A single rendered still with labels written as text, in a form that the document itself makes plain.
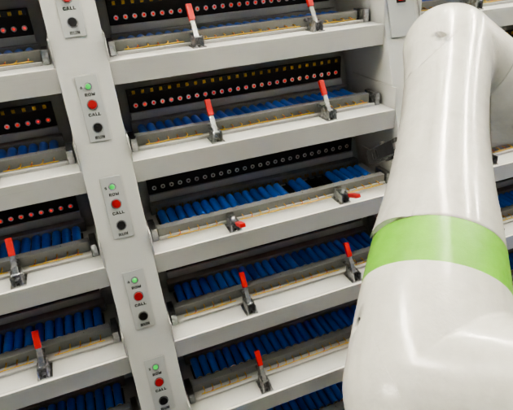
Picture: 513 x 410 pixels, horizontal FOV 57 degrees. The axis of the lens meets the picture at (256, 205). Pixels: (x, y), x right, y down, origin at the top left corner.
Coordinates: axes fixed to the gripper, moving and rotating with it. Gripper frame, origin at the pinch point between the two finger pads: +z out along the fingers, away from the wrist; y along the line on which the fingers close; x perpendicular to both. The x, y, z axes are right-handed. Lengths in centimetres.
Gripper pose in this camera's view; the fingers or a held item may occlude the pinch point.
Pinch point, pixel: (385, 153)
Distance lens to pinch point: 99.3
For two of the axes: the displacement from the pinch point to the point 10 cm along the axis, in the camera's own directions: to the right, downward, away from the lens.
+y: 9.3, -2.3, 2.8
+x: -2.4, -9.7, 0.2
